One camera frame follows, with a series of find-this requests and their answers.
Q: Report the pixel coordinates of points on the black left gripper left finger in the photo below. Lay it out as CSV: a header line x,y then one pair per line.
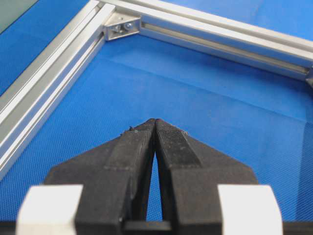
x,y
94,192

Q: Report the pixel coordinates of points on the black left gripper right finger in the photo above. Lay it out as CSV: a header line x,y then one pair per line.
x,y
205,192

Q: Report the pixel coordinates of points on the aluminium extrusion frame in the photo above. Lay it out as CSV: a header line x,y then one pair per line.
x,y
28,102

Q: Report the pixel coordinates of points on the aluminium corner bracket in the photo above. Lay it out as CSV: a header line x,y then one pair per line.
x,y
121,25

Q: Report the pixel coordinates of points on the blue mesh cloth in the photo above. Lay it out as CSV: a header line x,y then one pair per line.
x,y
262,119

